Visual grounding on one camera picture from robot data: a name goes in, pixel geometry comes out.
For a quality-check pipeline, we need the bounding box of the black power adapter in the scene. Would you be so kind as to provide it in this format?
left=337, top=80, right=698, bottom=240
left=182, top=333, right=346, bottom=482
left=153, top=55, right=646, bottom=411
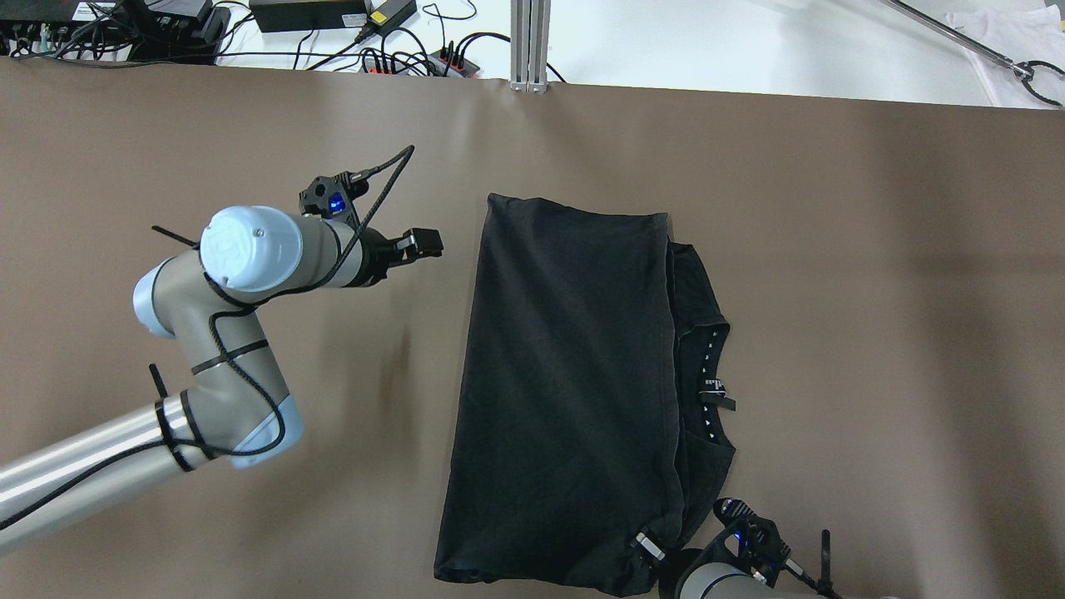
left=354, top=0, right=416, bottom=44

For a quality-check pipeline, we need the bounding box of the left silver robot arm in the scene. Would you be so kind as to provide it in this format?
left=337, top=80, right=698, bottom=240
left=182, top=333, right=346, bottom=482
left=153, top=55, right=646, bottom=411
left=2, top=205, right=443, bottom=554

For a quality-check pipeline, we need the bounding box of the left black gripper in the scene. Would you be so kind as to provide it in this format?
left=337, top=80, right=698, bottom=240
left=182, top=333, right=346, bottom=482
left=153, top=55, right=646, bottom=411
left=356, top=228, right=444, bottom=287

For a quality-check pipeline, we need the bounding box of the black t-shirt with logo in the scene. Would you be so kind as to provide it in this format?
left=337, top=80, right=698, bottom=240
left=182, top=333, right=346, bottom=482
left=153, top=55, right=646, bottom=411
left=433, top=193, right=735, bottom=597

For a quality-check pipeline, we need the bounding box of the long metal grabber pole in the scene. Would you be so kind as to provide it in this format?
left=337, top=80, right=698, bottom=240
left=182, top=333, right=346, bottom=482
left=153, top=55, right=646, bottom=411
left=881, top=1, right=1064, bottom=110

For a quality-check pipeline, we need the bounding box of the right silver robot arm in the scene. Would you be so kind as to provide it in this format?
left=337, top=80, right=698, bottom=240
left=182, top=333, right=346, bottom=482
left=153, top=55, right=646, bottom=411
left=632, top=528, right=841, bottom=598

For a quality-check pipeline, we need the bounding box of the aluminium frame post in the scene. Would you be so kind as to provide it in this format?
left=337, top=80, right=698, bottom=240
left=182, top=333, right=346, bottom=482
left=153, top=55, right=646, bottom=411
left=509, top=0, right=551, bottom=94

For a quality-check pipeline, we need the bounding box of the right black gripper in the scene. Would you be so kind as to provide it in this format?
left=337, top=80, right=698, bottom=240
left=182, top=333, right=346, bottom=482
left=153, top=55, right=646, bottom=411
left=636, top=533, right=704, bottom=598

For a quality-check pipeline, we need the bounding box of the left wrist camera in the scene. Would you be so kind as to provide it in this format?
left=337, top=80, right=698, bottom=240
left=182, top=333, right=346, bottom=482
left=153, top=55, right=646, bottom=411
left=298, top=171, right=368, bottom=228

